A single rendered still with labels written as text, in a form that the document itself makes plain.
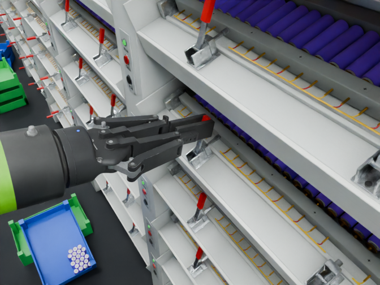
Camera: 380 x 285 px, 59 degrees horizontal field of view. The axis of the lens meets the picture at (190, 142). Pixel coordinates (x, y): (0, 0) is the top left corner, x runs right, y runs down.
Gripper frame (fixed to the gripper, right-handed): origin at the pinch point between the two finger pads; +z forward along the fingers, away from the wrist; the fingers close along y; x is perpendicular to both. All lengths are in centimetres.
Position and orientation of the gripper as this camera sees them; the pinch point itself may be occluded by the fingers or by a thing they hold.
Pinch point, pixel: (190, 129)
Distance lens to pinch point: 52.6
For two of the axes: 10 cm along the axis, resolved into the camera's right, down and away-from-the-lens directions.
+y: 5.5, 5.4, -6.3
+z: 8.2, -2.1, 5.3
